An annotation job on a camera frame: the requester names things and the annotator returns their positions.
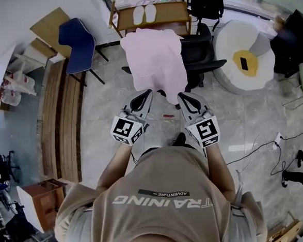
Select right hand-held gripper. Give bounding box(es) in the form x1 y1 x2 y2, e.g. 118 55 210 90
173 91 224 150

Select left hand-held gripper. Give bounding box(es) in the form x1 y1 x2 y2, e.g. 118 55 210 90
109 86 155 148

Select pink clothes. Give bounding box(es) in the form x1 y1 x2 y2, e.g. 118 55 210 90
115 26 193 106

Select black office chair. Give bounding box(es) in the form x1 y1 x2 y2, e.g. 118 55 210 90
118 17 230 114

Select person's left forearm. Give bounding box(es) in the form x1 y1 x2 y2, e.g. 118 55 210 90
95 141 133 195

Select person's right forearm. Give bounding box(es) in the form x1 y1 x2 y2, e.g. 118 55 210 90
202 142 240 202

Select blue plastic chair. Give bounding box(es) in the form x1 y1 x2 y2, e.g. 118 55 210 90
54 17 113 88

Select person's right black shoe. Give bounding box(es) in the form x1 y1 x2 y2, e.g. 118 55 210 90
171 131 187 148

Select black phone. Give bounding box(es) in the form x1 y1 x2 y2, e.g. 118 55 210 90
238 56 250 72

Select wooden slat panel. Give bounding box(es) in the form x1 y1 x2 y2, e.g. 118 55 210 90
37 58 92 184

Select white egg-shaped beanbag seat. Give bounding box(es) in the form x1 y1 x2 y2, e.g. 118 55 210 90
209 18 279 99

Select white slipper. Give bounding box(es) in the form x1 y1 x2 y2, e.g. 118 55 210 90
143 3 157 24
132 5 146 26

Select white power strip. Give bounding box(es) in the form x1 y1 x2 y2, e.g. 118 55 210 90
273 131 283 151

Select grey cushion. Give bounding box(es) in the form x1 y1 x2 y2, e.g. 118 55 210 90
249 31 274 58

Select wooden rack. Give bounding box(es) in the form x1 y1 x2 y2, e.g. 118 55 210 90
107 0 195 44

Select black backpack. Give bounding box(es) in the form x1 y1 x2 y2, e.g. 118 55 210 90
189 0 225 21

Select person's beige shirt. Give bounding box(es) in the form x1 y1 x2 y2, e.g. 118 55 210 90
54 137 274 242

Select flat cardboard box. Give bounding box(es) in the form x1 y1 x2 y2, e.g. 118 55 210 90
29 37 58 60

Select large cardboard sheet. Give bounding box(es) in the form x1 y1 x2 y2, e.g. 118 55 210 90
27 5 72 59

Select black cabinet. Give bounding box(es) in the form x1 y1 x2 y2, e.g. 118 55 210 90
267 7 303 80

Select small cardboard box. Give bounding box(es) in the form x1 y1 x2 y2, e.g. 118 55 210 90
273 15 286 31

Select clear plastic bags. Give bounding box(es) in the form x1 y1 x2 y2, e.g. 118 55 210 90
0 72 38 108

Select brown wooden cabinet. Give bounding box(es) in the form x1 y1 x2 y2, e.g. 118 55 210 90
18 176 68 233

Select white board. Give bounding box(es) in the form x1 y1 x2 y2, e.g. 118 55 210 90
12 185 49 235

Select open cardboard box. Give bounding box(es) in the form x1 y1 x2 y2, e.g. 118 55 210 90
258 215 303 242

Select long black cable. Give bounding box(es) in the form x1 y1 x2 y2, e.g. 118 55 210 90
225 137 275 169

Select black cable bundle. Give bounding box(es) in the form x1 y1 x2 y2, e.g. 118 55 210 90
270 125 303 179

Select white wooden frame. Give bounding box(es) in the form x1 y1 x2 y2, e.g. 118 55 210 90
12 52 50 97

